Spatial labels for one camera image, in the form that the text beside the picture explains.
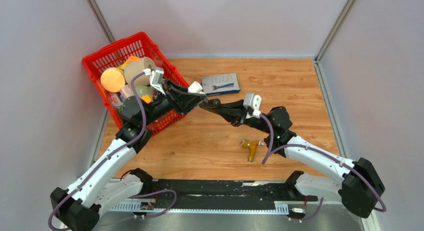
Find grey blue razor box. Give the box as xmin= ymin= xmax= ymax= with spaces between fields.
xmin=200 ymin=73 xmax=241 ymax=96

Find yellow brass tap valve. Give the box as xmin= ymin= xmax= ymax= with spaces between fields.
xmin=240 ymin=139 xmax=266 ymax=163

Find yellow orange snack packet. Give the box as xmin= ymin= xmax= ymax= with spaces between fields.
xmin=141 ymin=94 xmax=154 ymax=104

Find red plastic basket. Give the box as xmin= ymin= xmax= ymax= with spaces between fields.
xmin=82 ymin=32 xmax=189 ymax=129

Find orange round sponge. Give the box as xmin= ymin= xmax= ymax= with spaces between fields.
xmin=100 ymin=67 xmax=127 ymax=93

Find pale green soap bottle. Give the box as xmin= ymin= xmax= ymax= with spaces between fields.
xmin=135 ymin=85 xmax=156 ymax=98

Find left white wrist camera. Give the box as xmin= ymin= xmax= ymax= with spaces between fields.
xmin=143 ymin=67 xmax=165 ymax=95

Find dark grey metal faucet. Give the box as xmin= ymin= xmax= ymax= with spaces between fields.
xmin=198 ymin=98 xmax=222 ymax=110

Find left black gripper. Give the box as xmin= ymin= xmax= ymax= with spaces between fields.
xmin=141 ymin=79 xmax=208 ymax=127

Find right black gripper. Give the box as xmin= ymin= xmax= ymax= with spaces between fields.
xmin=211 ymin=99 xmax=274 ymax=135

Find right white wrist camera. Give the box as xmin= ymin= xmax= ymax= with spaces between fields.
xmin=242 ymin=93 xmax=262 ymax=119

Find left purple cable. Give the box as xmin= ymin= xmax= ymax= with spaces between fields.
xmin=47 ymin=70 xmax=178 ymax=231

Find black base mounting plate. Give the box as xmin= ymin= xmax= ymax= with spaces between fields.
xmin=112 ymin=179 xmax=319 ymax=215

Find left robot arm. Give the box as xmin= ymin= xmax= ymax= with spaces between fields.
xmin=47 ymin=79 xmax=207 ymax=231

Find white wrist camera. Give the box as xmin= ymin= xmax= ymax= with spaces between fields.
xmin=143 ymin=67 xmax=165 ymax=95
xmin=242 ymin=93 xmax=262 ymax=119

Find white pvc elbow fitting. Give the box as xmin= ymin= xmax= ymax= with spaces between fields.
xmin=187 ymin=81 xmax=205 ymax=95

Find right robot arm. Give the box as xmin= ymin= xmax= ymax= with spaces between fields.
xmin=200 ymin=95 xmax=387 ymax=219

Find brown toilet paper roll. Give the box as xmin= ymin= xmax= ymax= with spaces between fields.
xmin=123 ymin=57 xmax=157 ymax=87

